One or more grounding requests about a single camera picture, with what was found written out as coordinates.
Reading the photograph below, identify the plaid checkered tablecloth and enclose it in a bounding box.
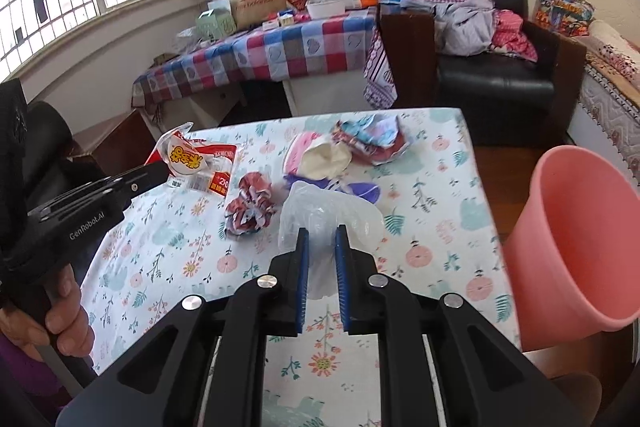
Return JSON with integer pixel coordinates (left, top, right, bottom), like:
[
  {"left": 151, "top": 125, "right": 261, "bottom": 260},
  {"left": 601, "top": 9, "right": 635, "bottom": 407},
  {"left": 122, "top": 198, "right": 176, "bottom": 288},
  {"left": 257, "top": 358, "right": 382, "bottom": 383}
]
[{"left": 131, "top": 9, "right": 375, "bottom": 108}]

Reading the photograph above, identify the floral animal print tablecloth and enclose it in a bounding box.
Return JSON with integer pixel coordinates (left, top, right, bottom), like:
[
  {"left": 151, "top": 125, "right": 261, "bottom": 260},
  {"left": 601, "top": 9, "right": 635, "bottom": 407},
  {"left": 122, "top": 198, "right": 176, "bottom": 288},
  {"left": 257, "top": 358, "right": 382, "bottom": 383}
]
[{"left": 81, "top": 109, "right": 520, "bottom": 426}]

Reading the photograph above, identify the green carton box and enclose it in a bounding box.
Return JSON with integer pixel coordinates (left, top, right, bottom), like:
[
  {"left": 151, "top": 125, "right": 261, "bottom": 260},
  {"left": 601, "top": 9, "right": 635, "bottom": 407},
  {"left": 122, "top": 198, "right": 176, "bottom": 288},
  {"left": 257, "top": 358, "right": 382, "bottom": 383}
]
[{"left": 196, "top": 0, "right": 238, "bottom": 41}]

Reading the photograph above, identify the blue red wrapper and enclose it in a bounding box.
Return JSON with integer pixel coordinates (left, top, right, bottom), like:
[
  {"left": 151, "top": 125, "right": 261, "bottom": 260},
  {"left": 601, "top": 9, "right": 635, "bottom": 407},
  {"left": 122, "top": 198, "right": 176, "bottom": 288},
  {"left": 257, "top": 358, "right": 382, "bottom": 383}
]
[{"left": 331, "top": 113, "right": 410, "bottom": 166}]

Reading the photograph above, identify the pink red garment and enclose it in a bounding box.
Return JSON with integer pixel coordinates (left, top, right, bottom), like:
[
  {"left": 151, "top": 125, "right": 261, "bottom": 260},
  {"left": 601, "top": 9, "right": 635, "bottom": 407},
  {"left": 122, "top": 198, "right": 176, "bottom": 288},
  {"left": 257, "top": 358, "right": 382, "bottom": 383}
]
[{"left": 489, "top": 10, "right": 538, "bottom": 63}]

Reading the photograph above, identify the low brown wooden cabinet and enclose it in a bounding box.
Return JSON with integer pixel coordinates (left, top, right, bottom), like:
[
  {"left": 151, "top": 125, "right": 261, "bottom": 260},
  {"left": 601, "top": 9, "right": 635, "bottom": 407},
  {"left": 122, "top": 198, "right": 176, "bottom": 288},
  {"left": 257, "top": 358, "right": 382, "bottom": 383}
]
[{"left": 70, "top": 109, "right": 155, "bottom": 176}]

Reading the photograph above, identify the colourful comic pillow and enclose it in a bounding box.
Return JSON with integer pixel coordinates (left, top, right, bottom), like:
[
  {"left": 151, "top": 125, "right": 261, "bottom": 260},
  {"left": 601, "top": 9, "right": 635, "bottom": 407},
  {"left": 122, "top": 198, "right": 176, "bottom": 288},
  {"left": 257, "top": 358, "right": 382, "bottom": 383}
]
[{"left": 534, "top": 0, "right": 596, "bottom": 37}]

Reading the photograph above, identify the red pink patterned cloth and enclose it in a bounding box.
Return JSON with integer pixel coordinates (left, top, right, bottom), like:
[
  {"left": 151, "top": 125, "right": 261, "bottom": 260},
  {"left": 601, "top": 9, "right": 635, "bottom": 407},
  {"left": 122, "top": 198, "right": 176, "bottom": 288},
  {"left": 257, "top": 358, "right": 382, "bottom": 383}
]
[{"left": 363, "top": 27, "right": 397, "bottom": 109}]

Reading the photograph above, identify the pink plastic trash bin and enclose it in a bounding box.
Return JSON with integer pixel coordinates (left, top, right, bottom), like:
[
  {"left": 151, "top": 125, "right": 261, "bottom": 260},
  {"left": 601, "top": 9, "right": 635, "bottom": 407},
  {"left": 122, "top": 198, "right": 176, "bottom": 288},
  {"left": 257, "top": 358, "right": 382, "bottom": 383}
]
[{"left": 503, "top": 145, "right": 639, "bottom": 351}]

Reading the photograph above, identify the black leather armchair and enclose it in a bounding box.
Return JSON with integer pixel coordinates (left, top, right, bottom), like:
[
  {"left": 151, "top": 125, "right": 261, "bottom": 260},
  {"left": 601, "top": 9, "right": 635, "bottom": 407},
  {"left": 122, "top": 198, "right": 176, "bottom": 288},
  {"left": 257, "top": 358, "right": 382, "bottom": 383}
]
[{"left": 432, "top": 0, "right": 586, "bottom": 147}]

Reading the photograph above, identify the bed with quilted mattress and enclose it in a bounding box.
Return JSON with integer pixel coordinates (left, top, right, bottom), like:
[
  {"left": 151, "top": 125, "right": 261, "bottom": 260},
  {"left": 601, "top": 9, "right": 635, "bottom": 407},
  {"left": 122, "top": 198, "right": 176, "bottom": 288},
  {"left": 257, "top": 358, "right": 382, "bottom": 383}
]
[{"left": 567, "top": 52, "right": 640, "bottom": 191}]

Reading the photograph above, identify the pink paper cup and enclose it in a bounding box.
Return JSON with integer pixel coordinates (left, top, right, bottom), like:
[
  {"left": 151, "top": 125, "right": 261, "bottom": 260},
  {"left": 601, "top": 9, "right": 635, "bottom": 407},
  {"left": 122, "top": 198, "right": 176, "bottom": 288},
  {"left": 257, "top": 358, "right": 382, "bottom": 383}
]
[{"left": 282, "top": 131, "right": 352, "bottom": 180}]

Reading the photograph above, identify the purple wrapper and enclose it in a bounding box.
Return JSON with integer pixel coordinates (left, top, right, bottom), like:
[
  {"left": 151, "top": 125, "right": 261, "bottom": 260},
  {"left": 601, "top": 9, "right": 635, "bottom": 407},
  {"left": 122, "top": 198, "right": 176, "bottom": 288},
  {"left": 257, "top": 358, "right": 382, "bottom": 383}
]
[{"left": 283, "top": 174, "right": 381, "bottom": 204}]

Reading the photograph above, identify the red white paper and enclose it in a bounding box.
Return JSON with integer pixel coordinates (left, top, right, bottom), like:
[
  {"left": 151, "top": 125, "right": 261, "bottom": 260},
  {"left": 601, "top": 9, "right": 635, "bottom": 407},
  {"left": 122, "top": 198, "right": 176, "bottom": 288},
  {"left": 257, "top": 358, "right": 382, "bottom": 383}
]
[{"left": 224, "top": 171, "right": 277, "bottom": 236}]

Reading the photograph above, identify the left hand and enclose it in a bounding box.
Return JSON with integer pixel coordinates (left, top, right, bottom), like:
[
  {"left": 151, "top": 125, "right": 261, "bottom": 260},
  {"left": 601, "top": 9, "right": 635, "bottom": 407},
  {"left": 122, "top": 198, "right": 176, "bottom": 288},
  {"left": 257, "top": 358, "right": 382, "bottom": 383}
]
[{"left": 1, "top": 265, "right": 94, "bottom": 362}]

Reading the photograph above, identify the white tissue box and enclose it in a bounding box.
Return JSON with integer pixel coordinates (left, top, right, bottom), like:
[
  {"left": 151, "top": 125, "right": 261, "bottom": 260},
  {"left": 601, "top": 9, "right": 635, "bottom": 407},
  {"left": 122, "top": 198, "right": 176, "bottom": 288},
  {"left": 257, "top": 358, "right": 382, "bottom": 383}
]
[{"left": 306, "top": 0, "right": 346, "bottom": 20}]

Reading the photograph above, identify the white plastic bag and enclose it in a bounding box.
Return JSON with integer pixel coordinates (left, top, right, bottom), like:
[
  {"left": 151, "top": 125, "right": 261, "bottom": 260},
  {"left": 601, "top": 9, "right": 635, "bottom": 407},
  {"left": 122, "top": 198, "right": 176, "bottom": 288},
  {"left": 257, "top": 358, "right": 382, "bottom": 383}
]
[{"left": 278, "top": 181, "right": 385, "bottom": 300}]

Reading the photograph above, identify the red snack wrapper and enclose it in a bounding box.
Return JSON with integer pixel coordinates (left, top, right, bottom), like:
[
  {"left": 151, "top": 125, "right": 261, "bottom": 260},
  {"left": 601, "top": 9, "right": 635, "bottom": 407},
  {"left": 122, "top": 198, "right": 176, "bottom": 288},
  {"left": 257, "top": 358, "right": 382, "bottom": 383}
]
[{"left": 145, "top": 122, "right": 236, "bottom": 198}]

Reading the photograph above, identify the grey lilac clothes pile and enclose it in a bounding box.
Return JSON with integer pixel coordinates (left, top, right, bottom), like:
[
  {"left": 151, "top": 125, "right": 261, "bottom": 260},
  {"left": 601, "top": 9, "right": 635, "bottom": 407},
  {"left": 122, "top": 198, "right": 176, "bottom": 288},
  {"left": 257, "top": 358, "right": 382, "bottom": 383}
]
[{"left": 400, "top": 0, "right": 497, "bottom": 56}]

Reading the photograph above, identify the floral beige blanket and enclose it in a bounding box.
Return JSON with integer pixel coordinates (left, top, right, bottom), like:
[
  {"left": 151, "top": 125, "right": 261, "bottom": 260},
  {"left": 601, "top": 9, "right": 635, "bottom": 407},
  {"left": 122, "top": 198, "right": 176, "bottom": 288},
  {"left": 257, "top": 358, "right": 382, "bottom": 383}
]
[{"left": 574, "top": 20, "right": 639, "bottom": 107}]

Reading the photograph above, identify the dark wooden side cabinet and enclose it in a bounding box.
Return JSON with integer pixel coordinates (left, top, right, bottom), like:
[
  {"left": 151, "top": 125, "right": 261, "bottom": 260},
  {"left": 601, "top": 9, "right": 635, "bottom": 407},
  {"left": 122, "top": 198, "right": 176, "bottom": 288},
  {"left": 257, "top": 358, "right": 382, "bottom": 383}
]
[{"left": 376, "top": 4, "right": 437, "bottom": 108}]

